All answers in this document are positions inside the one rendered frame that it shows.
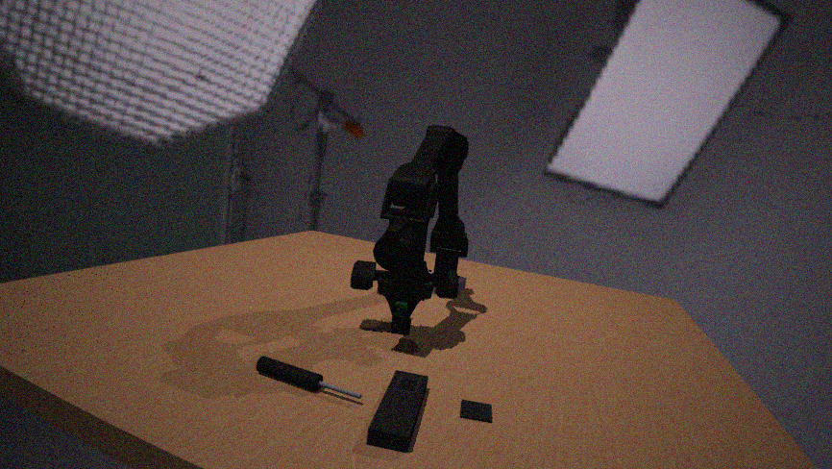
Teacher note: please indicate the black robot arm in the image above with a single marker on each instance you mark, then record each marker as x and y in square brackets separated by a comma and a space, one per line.
[413, 186]

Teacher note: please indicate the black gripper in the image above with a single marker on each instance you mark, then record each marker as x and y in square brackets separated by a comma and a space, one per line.
[364, 273]

